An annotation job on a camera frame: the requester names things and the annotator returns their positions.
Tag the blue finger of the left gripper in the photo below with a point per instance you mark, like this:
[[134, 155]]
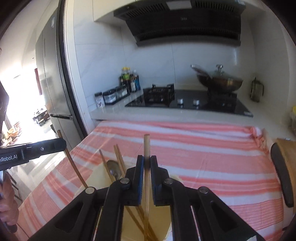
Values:
[[38, 149]]

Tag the white wall cabinets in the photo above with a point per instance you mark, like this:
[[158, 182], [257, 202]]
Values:
[[103, 7]]

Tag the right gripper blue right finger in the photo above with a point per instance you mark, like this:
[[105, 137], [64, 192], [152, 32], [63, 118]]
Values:
[[183, 201]]

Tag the black range hood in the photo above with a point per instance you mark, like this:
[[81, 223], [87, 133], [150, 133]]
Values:
[[152, 22]]

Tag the wok with glass lid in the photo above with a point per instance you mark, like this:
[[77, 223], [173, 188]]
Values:
[[217, 80]]

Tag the pink striped tablecloth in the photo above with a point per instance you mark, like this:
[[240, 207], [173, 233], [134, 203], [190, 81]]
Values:
[[229, 160]]

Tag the steel spoon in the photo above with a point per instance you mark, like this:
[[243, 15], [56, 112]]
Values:
[[114, 169]]

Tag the sauce bottles group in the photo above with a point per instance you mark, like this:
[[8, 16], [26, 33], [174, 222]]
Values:
[[130, 79]]

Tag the black gas stove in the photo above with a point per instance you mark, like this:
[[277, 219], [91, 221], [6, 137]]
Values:
[[168, 97]]

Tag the wooden cutting board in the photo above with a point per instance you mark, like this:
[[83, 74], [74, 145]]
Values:
[[287, 149]]

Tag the dark glass kettle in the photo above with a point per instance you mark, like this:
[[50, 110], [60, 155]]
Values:
[[257, 90]]

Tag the wire basket with bags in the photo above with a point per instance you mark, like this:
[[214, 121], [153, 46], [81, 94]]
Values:
[[293, 119]]

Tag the person's left hand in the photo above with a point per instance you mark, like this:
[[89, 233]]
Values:
[[9, 207]]

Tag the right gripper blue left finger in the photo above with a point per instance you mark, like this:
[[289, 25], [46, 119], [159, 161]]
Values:
[[111, 201]]

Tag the grey refrigerator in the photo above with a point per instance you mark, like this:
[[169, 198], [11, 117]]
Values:
[[53, 86]]

